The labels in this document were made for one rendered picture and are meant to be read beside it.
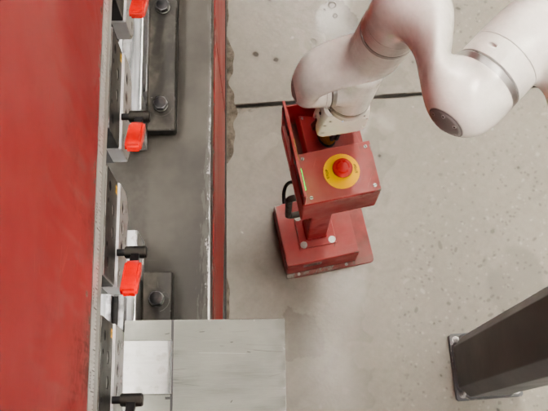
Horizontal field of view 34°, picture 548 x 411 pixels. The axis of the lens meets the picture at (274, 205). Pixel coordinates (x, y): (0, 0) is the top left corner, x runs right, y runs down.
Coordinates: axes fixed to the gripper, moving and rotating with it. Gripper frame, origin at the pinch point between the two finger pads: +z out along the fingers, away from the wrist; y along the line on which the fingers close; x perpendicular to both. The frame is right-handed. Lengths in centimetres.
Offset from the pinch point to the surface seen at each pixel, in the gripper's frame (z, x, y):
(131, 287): -54, -35, -44
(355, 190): -3.7, -14.2, 0.5
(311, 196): -3.0, -13.6, -8.1
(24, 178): -94, -32, -50
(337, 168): -6.4, -9.9, -2.6
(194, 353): -23, -42, -37
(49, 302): -83, -41, -51
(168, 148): -10.3, -1.5, -34.1
